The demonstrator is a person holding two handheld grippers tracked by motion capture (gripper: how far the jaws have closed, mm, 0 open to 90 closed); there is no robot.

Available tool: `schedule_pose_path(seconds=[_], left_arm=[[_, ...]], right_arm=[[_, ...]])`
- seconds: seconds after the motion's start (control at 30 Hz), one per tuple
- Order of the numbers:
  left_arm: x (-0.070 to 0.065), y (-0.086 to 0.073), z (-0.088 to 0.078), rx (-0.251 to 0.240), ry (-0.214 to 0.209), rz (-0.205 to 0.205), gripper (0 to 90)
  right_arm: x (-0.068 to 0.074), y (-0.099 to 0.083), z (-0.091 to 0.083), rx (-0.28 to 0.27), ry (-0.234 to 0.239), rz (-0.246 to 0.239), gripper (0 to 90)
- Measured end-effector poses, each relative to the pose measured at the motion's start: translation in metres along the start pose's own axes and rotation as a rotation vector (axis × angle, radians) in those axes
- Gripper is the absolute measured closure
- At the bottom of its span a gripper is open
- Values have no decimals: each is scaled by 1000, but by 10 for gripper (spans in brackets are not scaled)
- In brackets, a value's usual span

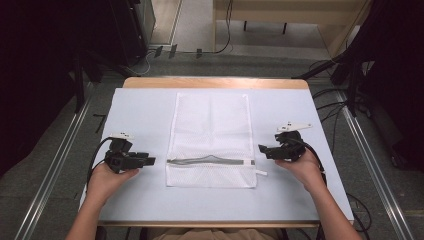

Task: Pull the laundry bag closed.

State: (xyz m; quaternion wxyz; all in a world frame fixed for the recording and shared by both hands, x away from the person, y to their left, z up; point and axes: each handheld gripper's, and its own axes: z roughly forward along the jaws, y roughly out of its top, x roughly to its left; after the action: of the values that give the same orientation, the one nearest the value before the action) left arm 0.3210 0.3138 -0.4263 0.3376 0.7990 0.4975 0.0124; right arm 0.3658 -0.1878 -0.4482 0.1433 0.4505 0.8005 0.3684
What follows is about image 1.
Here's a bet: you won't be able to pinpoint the black hanging cable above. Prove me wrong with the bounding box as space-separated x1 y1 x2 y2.
213 0 234 55

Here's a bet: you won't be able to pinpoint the person's beige clothing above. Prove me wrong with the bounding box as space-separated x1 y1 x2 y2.
151 227 284 240

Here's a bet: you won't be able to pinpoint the light blue table mat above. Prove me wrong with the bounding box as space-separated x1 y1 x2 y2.
79 87 355 224

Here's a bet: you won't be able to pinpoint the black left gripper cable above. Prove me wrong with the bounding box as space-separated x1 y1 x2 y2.
85 136 115 194

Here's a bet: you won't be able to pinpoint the white mesh laundry bag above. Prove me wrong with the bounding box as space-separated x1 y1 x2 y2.
165 92 269 189

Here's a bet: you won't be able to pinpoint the metal floor rail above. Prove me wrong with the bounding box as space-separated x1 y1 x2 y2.
13 83 96 240
334 89 416 240

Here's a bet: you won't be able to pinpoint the black metal stand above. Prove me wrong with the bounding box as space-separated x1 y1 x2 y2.
291 49 371 118
68 49 134 114

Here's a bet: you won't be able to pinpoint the light wooden furniture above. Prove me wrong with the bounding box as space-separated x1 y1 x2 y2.
213 0 372 58

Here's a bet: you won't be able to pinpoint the black floor cables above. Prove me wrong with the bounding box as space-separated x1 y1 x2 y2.
308 59 373 158

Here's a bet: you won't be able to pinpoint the person's right hand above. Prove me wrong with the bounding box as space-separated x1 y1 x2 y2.
274 148 327 194

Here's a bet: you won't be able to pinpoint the dark cabinet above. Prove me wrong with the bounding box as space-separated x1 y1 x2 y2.
109 0 157 66

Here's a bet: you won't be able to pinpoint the black curtain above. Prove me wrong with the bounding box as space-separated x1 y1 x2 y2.
343 0 424 173
0 0 134 178

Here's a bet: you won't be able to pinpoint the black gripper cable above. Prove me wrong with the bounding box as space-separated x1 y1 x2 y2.
292 137 328 186
85 136 115 194

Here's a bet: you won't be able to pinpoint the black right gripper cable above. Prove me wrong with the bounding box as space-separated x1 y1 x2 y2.
292 137 328 186

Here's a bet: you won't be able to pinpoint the person's left hand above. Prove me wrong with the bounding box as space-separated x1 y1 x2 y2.
86 161 140 203

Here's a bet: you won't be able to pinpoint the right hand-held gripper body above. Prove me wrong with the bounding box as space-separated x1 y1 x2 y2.
270 121 314 163

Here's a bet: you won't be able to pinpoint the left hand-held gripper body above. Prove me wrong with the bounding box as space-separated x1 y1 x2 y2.
104 132 150 174

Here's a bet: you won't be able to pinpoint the wooden table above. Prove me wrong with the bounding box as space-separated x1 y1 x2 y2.
96 76 355 240

